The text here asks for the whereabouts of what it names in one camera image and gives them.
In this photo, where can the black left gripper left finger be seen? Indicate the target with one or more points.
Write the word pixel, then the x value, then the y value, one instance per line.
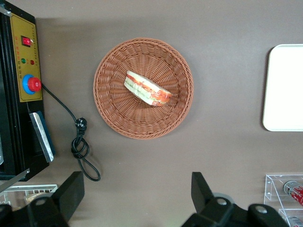
pixel 71 191

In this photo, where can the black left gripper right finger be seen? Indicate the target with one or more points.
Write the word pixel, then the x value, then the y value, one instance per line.
pixel 201 194

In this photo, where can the round brown wicker basket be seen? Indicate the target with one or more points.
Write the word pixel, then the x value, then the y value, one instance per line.
pixel 118 104

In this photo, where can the triangular sandwich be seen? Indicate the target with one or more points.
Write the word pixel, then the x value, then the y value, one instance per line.
pixel 146 89

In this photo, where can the cream rectangular tray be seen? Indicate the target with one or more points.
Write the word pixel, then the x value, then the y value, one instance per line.
pixel 286 89

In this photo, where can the metal sealing bar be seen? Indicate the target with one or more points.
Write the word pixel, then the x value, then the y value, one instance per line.
pixel 42 136

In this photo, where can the clear acrylic can holder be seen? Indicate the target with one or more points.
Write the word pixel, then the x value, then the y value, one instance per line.
pixel 272 189

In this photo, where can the red drink can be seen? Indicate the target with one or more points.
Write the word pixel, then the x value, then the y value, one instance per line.
pixel 294 190

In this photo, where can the black sealing machine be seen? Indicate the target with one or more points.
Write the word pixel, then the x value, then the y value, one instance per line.
pixel 9 118

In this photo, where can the red emergency stop button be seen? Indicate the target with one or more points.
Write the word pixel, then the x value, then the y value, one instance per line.
pixel 33 84

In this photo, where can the yellow control panel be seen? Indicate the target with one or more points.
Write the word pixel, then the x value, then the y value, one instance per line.
pixel 27 68

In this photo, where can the red indicator lamp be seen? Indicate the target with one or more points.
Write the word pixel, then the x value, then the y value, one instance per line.
pixel 32 62

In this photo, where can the green indicator lamp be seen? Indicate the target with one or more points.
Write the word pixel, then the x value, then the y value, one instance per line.
pixel 23 60

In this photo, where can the red rocker switch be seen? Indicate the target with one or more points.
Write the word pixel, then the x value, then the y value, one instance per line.
pixel 26 41

